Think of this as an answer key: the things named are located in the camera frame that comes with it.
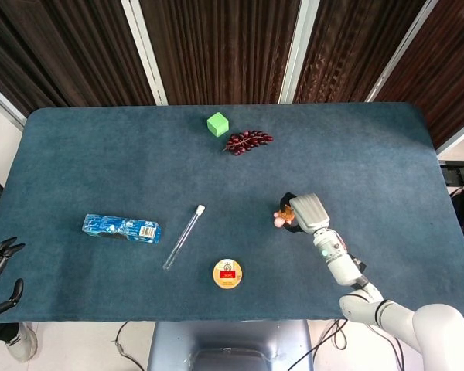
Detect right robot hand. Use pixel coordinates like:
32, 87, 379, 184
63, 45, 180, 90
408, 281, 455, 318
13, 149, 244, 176
278, 192, 331, 234

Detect orange toy turtle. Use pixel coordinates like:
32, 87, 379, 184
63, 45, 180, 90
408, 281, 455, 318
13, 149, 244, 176
273, 206, 298, 229

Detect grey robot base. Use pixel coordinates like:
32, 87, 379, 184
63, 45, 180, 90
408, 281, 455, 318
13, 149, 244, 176
146, 320, 315, 371

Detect white sneaker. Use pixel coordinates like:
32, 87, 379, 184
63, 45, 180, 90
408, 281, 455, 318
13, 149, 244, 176
5, 322, 39, 363

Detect blue table cloth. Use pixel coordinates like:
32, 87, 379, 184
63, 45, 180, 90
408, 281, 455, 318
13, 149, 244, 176
0, 101, 464, 324

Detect dark red grape bunch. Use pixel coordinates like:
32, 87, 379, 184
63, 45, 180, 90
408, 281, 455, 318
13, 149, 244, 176
221, 130, 275, 157

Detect round orange red tin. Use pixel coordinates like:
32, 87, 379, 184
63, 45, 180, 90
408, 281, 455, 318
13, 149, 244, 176
212, 257, 245, 290

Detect clear test tube white cap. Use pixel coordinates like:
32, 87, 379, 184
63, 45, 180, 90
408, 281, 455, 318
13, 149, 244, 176
162, 204, 206, 271

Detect green foam cube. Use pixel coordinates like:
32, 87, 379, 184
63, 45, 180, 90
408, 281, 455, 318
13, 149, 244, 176
206, 111, 230, 138

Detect blue cookie package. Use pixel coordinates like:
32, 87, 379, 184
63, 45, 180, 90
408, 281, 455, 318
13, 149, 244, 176
80, 213, 163, 245

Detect black equipment box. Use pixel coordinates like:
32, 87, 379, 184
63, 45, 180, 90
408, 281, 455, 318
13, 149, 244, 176
438, 159, 464, 186

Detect brown folding screen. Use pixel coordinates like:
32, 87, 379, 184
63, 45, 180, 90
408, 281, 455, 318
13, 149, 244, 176
0, 0, 464, 150

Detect black floor cable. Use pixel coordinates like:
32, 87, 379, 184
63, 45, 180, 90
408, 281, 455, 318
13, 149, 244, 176
286, 318, 349, 371
365, 322, 405, 371

